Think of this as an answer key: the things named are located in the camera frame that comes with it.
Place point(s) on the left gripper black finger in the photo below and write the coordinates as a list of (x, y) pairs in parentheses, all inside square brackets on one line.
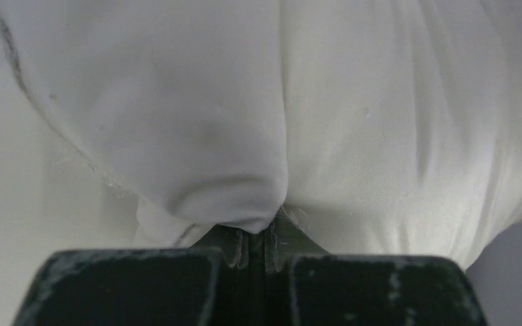
[(198, 285), (306, 285)]

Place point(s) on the white pillow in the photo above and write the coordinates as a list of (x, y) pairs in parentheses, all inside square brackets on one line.
[(377, 127)]

